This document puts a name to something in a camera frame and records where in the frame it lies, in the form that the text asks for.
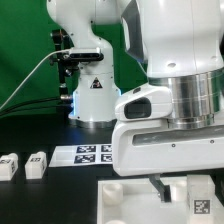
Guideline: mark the white square table top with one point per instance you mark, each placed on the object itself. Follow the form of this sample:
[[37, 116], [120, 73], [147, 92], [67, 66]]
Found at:
[[136, 201]]

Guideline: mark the black camera stand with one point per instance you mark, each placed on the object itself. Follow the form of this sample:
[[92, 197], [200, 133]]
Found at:
[[63, 66]]

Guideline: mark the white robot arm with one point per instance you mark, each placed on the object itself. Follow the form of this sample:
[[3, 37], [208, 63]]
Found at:
[[175, 121]]

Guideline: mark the white sheet with tags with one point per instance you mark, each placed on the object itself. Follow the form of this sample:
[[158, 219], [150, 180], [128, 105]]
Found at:
[[81, 155]]

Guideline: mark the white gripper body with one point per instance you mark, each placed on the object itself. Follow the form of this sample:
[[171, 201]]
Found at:
[[148, 147]]

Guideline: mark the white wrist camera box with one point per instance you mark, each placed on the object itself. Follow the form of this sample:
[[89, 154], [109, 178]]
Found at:
[[145, 102]]

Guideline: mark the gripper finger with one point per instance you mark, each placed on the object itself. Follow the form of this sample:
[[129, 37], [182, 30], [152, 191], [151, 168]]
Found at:
[[163, 190]]

